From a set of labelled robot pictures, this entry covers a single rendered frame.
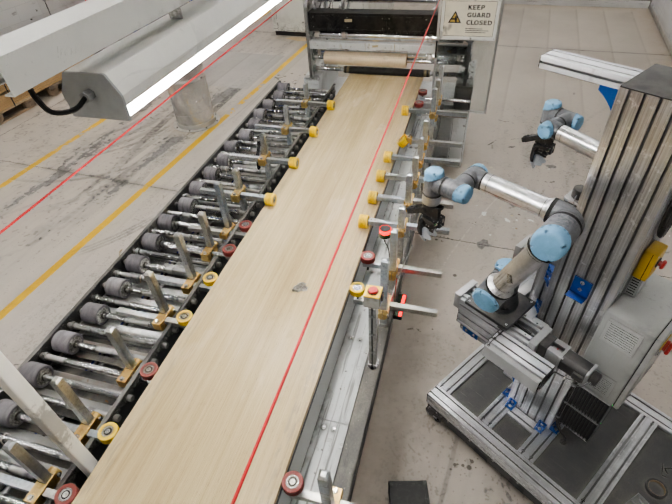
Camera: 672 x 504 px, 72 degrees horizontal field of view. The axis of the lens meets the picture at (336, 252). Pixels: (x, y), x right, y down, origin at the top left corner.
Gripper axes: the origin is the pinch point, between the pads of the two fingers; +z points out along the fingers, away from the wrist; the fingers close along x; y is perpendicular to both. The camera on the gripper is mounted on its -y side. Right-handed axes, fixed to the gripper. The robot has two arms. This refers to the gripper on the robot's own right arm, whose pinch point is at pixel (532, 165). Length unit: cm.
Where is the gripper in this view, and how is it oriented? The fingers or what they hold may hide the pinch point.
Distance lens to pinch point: 266.6
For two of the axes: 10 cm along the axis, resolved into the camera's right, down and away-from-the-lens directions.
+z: 0.5, 7.5, 6.6
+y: 6.5, 4.8, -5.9
